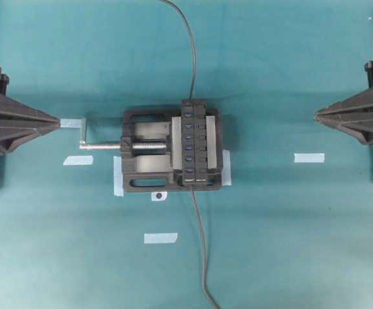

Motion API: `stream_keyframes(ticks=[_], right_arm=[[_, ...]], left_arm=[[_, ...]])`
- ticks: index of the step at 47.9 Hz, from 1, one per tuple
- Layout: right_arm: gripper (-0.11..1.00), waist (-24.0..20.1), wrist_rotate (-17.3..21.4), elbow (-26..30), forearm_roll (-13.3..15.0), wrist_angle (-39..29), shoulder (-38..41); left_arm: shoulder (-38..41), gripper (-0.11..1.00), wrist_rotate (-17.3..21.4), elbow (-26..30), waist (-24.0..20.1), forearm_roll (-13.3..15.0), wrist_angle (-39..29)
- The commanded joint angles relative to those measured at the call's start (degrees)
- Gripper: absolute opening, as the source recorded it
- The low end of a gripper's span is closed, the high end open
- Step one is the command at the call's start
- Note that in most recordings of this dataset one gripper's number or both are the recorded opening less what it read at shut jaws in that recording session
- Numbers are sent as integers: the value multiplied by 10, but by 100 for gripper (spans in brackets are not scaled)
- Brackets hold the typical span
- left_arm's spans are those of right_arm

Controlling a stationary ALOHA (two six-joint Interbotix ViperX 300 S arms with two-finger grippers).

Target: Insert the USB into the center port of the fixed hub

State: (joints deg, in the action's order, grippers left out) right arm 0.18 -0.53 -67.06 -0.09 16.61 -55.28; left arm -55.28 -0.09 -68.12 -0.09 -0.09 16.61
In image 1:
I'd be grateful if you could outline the grey USB cable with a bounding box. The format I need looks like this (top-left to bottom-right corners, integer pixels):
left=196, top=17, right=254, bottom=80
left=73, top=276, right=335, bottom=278
left=159, top=0, right=197, bottom=101

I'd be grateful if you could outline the black multiport USB hub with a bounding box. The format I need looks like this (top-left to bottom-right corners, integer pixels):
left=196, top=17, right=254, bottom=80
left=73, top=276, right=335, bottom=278
left=181, top=100, right=208, bottom=186

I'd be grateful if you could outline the blue tape near left gripper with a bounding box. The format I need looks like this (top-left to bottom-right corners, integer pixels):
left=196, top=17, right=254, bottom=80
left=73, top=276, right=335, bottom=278
left=60, top=118, right=82, bottom=128

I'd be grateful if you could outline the blue tape right side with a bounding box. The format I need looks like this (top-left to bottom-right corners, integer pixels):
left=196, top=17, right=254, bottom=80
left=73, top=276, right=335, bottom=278
left=294, top=153, right=325, bottom=164

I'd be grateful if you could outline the blue tape left of vise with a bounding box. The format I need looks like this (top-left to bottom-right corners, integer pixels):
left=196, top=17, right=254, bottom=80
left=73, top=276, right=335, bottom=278
left=63, top=155, right=93, bottom=166

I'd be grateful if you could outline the blue tape vise left edge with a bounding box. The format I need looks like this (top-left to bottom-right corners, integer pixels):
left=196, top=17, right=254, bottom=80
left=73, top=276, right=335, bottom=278
left=113, top=156, right=124, bottom=197

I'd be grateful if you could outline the blue tape vise edge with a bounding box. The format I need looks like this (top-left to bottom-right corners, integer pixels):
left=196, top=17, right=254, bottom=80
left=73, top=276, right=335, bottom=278
left=113, top=156, right=124, bottom=197
left=221, top=149, right=232, bottom=186

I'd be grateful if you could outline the black bench vise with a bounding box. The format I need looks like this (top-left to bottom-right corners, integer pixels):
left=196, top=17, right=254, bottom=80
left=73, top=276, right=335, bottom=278
left=120, top=106, right=223, bottom=192

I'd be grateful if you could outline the blue tape vise right edge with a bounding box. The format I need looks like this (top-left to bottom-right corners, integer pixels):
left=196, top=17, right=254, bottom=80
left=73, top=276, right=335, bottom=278
left=221, top=149, right=232, bottom=186

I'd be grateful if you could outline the blue tape bottom centre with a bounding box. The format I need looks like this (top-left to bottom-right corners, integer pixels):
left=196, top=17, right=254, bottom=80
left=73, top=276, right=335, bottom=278
left=144, top=232, right=178, bottom=245

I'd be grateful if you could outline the silver vise screw handle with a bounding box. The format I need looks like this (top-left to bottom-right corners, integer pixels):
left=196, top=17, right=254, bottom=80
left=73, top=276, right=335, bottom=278
left=78, top=118, right=167, bottom=151

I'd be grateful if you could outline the grey hub power cable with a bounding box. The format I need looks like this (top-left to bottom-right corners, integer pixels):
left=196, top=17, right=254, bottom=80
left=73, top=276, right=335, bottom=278
left=188, top=188, right=219, bottom=309

